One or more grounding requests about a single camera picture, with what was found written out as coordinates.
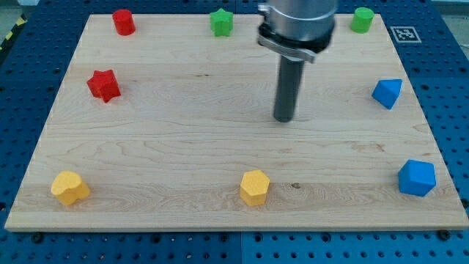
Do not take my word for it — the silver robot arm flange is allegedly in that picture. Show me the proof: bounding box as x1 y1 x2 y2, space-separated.
257 0 338 63

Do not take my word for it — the blue triangle block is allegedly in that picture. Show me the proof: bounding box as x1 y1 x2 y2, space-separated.
372 79 403 110

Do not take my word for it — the yellow hexagon block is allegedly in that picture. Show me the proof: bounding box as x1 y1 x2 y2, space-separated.
240 170 270 207

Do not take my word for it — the wooden board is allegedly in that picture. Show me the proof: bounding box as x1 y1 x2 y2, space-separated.
5 14 468 232

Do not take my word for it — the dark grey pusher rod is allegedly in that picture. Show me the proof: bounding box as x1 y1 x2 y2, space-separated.
273 56 304 122

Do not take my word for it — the green star block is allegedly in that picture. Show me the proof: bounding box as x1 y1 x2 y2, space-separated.
210 8 234 37

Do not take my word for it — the red star block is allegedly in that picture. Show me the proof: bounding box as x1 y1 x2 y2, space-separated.
86 70 121 103

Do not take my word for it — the red cylinder block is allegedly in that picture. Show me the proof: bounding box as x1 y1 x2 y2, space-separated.
112 9 136 36

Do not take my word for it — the green cylinder block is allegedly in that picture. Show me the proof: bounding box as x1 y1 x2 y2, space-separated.
350 7 374 34

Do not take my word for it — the yellow heart block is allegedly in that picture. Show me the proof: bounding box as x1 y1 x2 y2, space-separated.
51 171 91 206

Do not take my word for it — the blue cube block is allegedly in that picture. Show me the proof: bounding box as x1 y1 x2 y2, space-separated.
398 159 437 197

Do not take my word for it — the white fiducial marker tag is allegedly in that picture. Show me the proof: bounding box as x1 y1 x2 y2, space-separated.
391 26 421 43

